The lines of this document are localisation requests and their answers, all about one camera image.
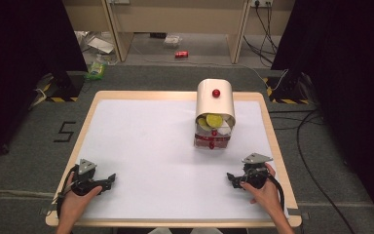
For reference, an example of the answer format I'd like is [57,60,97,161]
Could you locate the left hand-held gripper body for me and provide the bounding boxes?
[69,158,103,197]

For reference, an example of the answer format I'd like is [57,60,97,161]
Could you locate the black socket cables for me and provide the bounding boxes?
[243,2,279,65]

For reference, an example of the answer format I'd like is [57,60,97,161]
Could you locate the white wall socket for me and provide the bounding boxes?
[250,0,274,8]

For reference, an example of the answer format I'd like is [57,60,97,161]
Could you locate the black floor cables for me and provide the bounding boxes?
[268,108,358,234]

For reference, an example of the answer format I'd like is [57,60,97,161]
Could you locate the white roll-top box, red knobs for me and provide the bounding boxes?
[193,78,237,151]

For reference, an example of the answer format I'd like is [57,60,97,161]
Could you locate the wooden desk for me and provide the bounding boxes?
[61,0,297,65]

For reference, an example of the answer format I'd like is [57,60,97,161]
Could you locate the person's left hand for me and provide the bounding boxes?
[57,172,103,216]

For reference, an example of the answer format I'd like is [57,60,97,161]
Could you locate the green packet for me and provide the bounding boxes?
[84,60,107,82]

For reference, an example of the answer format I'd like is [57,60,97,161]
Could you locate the black stand base, striped tape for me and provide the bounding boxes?
[262,75,310,105]
[41,71,86,103]

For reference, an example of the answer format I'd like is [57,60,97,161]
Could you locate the left hand-held gripper black cable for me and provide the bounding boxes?
[56,165,80,219]

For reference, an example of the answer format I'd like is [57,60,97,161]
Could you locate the white crumpled bags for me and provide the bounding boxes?
[74,30,117,56]

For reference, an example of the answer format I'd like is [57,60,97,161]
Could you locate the white table sheet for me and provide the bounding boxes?
[77,98,290,222]

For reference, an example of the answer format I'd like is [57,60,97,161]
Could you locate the person's white clothing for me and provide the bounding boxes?
[147,226,224,234]

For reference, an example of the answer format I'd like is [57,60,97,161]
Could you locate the hand-held gripper black cable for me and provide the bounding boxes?
[56,165,80,219]
[266,173,286,213]

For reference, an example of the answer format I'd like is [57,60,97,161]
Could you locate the person's right hand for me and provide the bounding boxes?
[240,162,285,217]

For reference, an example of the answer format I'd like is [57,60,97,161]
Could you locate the small yellow-green round slice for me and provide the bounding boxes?
[197,117,212,132]

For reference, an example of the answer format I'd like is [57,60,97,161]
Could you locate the clear plastic bag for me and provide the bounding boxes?
[163,34,183,49]

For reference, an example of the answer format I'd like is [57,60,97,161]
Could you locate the right hand-held gripper black cable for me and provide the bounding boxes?
[266,173,286,213]

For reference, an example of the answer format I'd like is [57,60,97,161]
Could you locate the white round slice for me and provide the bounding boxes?
[217,114,234,137]

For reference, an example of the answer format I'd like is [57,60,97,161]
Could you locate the black curtain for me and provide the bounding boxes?
[270,0,374,225]
[0,0,89,167]

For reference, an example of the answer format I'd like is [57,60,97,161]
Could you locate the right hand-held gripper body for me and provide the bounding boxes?
[242,152,274,190]

